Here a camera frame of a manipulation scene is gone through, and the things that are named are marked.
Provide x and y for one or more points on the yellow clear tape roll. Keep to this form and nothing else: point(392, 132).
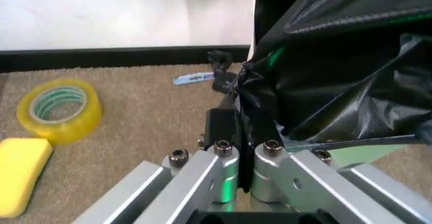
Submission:
point(72, 123)

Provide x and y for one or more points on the black plastic garbage bag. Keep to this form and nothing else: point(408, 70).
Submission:
point(330, 69)

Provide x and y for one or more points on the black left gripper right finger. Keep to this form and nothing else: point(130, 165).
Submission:
point(303, 178)

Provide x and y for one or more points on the blue and white wrapper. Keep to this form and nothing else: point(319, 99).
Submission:
point(192, 78)

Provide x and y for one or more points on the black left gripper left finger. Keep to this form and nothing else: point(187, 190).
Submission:
point(189, 178)

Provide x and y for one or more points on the pale green trash bin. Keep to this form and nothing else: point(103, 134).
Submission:
point(364, 155)

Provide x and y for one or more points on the black baseboard strip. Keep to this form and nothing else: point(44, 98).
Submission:
point(101, 57)

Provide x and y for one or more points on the yellow sponge block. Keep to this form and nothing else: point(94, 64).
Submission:
point(18, 173)

